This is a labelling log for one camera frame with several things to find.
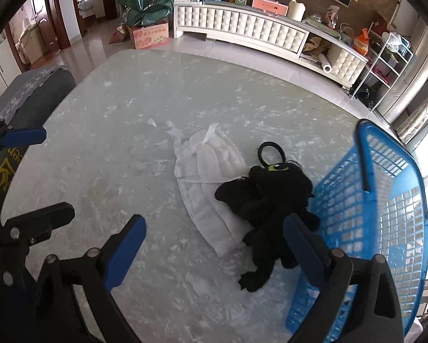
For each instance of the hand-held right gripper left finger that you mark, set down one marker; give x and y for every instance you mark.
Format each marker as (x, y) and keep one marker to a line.
(123, 253)

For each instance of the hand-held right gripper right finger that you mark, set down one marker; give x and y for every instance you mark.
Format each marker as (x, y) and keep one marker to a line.
(305, 253)

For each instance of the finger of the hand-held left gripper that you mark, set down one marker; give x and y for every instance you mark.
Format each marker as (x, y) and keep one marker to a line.
(24, 136)
(46, 218)

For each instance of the blue plastic basket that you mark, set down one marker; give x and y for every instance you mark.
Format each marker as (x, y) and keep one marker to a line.
(342, 203)

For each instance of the black plush toy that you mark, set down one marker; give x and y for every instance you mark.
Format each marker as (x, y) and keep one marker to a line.
(271, 193)

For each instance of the white pleated garment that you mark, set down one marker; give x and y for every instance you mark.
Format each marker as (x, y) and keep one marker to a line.
(206, 171)

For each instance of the grey lace cloth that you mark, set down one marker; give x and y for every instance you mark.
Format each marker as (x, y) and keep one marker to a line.
(24, 85)

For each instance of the dark grey chair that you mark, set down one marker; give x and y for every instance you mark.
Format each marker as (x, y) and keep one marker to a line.
(55, 94)

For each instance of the dark wooden door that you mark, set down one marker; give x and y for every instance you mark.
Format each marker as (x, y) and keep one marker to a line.
(56, 10)

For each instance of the cardboard box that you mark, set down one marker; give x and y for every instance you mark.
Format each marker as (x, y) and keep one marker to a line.
(149, 36)

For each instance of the green plastic bag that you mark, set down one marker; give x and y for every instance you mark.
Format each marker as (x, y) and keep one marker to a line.
(146, 3)

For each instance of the patterned curtain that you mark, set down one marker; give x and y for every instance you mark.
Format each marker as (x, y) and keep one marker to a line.
(424, 114)

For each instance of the white paper roll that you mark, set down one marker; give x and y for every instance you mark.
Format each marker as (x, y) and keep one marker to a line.
(325, 63)

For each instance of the white standing air conditioner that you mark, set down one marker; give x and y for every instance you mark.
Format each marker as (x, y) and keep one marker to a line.
(406, 89)

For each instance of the orange bag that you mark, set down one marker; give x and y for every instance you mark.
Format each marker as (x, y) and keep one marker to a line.
(361, 43)

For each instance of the white plastic bag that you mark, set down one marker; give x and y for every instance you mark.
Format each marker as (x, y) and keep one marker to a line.
(391, 41)

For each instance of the white tufted television cabinet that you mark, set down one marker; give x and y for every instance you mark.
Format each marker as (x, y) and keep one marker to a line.
(253, 25)

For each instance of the white plastic jug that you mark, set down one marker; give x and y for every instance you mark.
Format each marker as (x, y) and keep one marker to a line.
(296, 10)

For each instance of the pink drawer box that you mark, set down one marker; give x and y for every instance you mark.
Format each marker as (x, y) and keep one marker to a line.
(269, 5)

